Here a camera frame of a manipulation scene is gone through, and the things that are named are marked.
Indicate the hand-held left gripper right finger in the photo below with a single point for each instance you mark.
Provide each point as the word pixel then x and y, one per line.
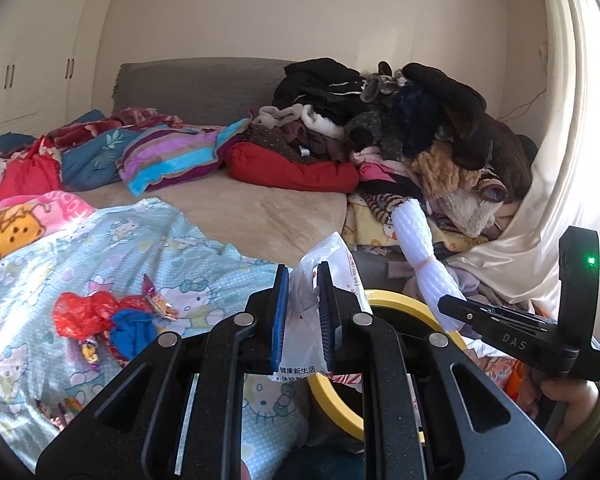
pixel 325 320

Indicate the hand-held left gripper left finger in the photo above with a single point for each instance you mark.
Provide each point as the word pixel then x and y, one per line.
pixel 280 320

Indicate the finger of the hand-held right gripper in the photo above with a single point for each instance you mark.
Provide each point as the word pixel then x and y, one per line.
pixel 480 312

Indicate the white plastic packet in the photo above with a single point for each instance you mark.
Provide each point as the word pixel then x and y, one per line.
pixel 302 305

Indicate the yellow rimmed trash bin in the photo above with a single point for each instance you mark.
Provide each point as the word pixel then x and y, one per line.
pixel 405 305

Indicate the white foam net sleeve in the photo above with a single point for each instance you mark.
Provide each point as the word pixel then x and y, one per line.
pixel 415 240

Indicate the red snack packet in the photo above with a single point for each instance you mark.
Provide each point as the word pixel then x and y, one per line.
pixel 82 317

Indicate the person's right forearm green sleeve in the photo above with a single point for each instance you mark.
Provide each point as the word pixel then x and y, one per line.
pixel 597 420

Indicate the person's right hand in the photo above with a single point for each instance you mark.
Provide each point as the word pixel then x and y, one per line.
pixel 567 395

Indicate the yellow cartoon blanket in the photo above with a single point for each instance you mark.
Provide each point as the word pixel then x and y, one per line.
pixel 370 225

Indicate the beige bed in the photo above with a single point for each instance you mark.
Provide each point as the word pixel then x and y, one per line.
pixel 260 210

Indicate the red cloth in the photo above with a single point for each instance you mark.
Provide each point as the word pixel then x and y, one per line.
pixel 290 170

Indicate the blue plastic wrapper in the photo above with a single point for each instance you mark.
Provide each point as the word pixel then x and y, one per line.
pixel 130 332

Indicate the light blue cartoon blanket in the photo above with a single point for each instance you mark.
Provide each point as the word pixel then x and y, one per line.
pixel 145 250

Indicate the cream curtain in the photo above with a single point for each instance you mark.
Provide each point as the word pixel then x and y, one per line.
pixel 570 135

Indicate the small purple candy wrapper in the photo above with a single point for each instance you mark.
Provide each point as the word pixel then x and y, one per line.
pixel 90 352

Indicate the striped purple blue pillow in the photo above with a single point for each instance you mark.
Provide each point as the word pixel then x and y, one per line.
pixel 175 157

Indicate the pile of clothes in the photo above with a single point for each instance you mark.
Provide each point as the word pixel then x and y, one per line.
pixel 430 125

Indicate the grey headboard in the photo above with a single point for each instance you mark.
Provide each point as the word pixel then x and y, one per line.
pixel 195 87

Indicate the blue floral quilt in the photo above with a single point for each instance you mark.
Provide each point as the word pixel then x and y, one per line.
pixel 90 160

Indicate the dark red patterned blanket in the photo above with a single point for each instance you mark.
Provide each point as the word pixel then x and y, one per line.
pixel 105 127

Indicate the pink cartoon blanket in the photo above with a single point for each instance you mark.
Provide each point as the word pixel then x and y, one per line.
pixel 25 225

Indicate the red floral blanket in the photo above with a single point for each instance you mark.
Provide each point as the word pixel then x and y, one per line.
pixel 17 175

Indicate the white wardrobe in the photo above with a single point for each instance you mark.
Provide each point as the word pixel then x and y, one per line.
pixel 35 45

